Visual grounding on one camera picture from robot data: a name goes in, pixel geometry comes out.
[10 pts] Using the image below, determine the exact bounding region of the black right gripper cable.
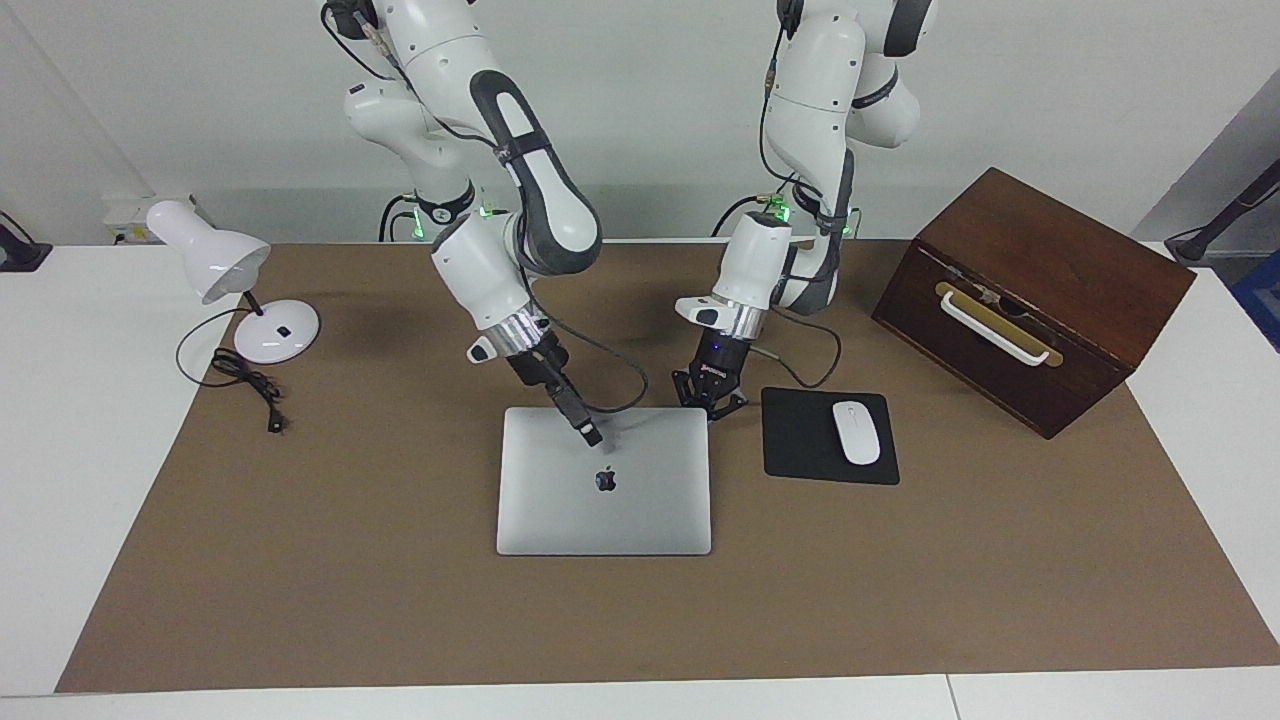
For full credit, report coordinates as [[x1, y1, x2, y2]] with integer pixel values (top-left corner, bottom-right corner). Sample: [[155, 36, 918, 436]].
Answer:
[[530, 300, 651, 413]]

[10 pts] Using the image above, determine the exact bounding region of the dark wooden box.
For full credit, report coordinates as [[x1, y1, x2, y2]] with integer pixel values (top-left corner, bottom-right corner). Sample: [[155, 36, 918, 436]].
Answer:
[[871, 167, 1197, 440]]

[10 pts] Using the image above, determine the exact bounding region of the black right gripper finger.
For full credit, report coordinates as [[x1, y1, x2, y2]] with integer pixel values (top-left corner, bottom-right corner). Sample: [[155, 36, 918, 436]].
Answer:
[[552, 385, 597, 447], [566, 385, 605, 447]]

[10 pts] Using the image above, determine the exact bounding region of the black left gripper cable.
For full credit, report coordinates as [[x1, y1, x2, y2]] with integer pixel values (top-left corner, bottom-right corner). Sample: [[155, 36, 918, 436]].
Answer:
[[750, 305, 843, 389]]

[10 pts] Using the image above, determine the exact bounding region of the white computer mouse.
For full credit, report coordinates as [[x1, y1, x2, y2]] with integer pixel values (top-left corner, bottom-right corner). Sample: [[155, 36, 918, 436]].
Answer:
[[832, 401, 882, 467]]

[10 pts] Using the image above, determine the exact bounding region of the white box handle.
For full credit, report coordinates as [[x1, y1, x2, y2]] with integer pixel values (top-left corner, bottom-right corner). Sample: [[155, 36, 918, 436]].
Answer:
[[940, 290, 1051, 366]]

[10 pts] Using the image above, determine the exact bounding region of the white desk lamp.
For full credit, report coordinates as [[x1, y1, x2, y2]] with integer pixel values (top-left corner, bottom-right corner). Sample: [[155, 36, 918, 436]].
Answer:
[[145, 198, 321, 366]]

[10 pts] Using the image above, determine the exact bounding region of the brown table mat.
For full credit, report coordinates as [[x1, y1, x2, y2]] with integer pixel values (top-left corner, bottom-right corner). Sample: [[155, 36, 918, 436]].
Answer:
[[55, 240, 1280, 694]]

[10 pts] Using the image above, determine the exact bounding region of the white wall power outlet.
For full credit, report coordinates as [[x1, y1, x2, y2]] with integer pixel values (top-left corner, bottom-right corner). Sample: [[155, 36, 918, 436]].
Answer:
[[103, 195, 196, 246]]

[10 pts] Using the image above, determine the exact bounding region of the black mouse pad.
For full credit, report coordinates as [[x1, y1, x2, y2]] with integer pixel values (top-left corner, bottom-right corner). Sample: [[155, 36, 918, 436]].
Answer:
[[761, 387, 901, 487]]

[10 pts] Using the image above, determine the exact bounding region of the brass handle plate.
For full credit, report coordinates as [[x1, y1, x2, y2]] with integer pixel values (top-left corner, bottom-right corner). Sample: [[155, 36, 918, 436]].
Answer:
[[935, 282, 1064, 369]]

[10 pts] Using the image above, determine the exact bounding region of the grey apple laptop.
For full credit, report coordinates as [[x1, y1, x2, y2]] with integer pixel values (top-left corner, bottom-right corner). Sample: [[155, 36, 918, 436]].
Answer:
[[496, 406, 713, 557]]

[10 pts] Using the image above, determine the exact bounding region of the blue object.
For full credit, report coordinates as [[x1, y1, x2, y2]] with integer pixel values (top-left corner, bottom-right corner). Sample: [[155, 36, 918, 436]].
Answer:
[[1232, 250, 1280, 353]]

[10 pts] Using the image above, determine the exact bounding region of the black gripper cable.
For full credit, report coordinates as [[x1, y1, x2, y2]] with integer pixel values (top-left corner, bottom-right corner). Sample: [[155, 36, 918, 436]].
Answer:
[[530, 300, 651, 413], [750, 305, 843, 389]]

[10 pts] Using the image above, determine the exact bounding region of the black lamp power cable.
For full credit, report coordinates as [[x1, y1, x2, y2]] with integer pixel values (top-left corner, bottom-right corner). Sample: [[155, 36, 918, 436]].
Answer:
[[176, 305, 286, 434]]

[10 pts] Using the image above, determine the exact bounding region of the black tripod leg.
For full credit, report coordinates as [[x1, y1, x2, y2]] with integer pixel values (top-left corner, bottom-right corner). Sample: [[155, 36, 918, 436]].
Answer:
[[1168, 158, 1280, 265]]

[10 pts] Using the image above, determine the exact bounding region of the black stand foot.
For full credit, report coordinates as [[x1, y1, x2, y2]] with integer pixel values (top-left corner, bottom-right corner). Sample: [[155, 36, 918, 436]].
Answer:
[[0, 212, 53, 273]]

